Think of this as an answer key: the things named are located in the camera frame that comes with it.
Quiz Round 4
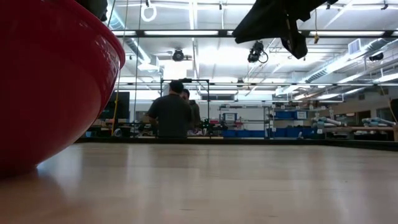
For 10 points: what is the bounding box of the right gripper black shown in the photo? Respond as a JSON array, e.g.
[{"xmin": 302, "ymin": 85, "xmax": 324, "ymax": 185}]
[{"xmin": 232, "ymin": 0, "xmax": 338, "ymax": 60}]

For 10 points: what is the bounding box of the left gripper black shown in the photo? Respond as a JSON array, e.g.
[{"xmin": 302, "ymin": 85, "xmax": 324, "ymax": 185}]
[{"xmin": 76, "ymin": 0, "xmax": 108, "ymax": 22}]

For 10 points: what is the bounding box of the shelf rack with blue bins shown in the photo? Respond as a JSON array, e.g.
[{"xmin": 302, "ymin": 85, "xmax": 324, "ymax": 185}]
[{"xmin": 217, "ymin": 104, "xmax": 315, "ymax": 139}]

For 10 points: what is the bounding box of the round black ceiling device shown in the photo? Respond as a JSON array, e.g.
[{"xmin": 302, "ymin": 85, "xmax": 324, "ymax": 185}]
[{"xmin": 172, "ymin": 48, "xmax": 186, "ymax": 62}]

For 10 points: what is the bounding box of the large red plastic bowl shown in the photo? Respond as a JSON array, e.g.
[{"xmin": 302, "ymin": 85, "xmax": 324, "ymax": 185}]
[{"xmin": 0, "ymin": 0, "xmax": 126, "ymax": 180}]

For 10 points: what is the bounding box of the yellow pole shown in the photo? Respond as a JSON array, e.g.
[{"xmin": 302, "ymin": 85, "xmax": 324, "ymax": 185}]
[{"xmin": 111, "ymin": 70, "xmax": 121, "ymax": 136}]

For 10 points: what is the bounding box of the black monitor screen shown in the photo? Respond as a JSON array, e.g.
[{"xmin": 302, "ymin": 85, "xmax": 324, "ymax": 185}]
[{"xmin": 98, "ymin": 91, "xmax": 131, "ymax": 121}]

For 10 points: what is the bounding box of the person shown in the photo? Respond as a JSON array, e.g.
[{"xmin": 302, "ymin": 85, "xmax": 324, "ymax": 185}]
[
  {"xmin": 146, "ymin": 80, "xmax": 195, "ymax": 139},
  {"xmin": 182, "ymin": 88, "xmax": 202, "ymax": 132}
]

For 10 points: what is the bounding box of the grey rolled material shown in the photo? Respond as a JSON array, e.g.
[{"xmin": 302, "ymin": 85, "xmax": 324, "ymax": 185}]
[
  {"xmin": 312, "ymin": 116, "xmax": 348, "ymax": 129},
  {"xmin": 361, "ymin": 116, "xmax": 397, "ymax": 128}
]

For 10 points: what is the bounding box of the black overhead camera with cable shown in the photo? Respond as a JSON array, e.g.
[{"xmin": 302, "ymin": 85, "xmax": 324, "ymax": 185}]
[{"xmin": 247, "ymin": 40, "xmax": 269, "ymax": 64}]

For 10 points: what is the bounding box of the white hanging ring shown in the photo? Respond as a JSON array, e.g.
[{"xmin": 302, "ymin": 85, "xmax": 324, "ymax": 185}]
[{"xmin": 140, "ymin": 2, "xmax": 157, "ymax": 23}]

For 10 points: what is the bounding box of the hanging yellow cord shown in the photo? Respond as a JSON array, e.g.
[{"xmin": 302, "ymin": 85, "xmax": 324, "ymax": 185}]
[{"xmin": 313, "ymin": 8, "xmax": 320, "ymax": 45}]

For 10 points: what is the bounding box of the black aluminium table frame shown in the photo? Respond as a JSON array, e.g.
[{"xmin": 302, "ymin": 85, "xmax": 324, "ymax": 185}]
[{"xmin": 74, "ymin": 136, "xmax": 398, "ymax": 152}]

